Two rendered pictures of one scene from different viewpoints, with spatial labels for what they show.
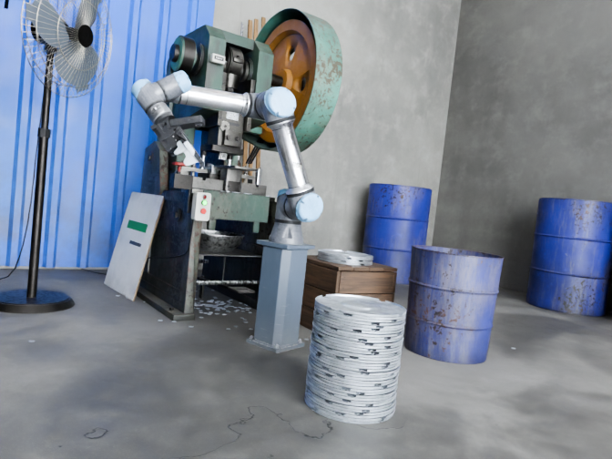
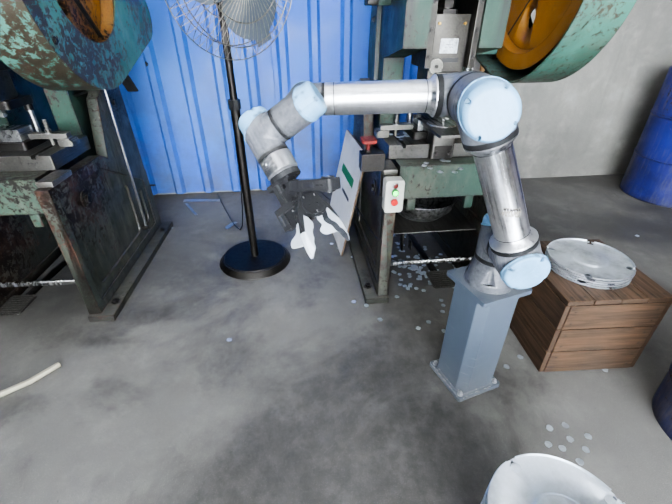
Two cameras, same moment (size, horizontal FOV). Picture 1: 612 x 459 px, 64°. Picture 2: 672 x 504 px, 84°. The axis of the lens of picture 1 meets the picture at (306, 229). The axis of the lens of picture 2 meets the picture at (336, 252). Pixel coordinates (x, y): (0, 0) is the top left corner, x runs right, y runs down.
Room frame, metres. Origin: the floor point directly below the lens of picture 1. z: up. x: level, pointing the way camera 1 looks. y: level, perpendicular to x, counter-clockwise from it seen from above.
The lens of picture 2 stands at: (1.05, 0.02, 1.16)
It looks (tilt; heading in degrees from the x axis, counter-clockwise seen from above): 32 degrees down; 30
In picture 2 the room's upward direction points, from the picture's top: straight up
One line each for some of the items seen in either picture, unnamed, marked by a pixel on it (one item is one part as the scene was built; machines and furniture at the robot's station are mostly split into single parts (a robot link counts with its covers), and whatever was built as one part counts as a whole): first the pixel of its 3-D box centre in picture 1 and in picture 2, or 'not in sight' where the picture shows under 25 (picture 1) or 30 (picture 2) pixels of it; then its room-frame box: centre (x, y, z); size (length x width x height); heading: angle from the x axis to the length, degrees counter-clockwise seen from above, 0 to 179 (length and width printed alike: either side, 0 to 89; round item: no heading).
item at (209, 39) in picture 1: (210, 158); (422, 99); (2.89, 0.60, 0.83); 0.79 x 0.43 x 1.34; 36
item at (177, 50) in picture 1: (229, 67); not in sight; (2.77, 0.52, 1.33); 0.66 x 0.18 x 0.18; 126
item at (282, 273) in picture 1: (280, 293); (474, 331); (2.13, 0.08, 0.23); 0.19 x 0.19 x 0.45; 51
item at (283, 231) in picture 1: (287, 230); (491, 266); (2.13, 0.08, 0.50); 0.15 x 0.15 x 0.10
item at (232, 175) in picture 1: (234, 178); (443, 142); (2.63, 0.41, 0.72); 0.25 x 0.14 x 0.14; 36
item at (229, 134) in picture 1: (228, 120); (443, 52); (2.74, 0.49, 1.04); 0.17 x 0.15 x 0.30; 36
